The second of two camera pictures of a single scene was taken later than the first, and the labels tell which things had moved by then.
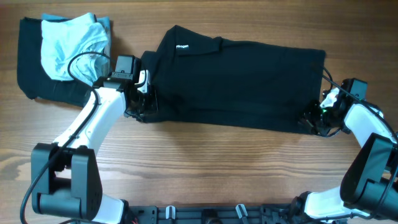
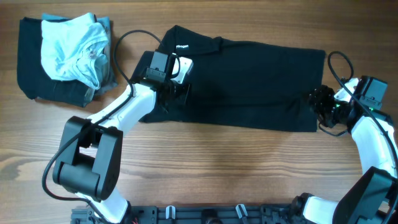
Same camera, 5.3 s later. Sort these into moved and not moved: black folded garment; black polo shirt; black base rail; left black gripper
Moved: left black gripper
Not moved: black base rail; black folded garment; black polo shirt
